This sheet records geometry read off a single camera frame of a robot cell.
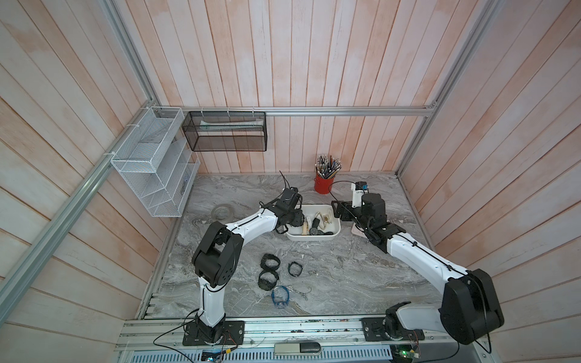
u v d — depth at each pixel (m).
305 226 0.95
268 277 0.86
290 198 0.74
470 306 0.41
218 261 0.50
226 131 1.04
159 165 0.71
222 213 1.04
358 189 0.75
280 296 0.82
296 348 0.67
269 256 0.88
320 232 0.98
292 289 0.83
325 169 1.01
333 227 0.98
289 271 0.86
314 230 0.96
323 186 1.09
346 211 0.75
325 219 1.01
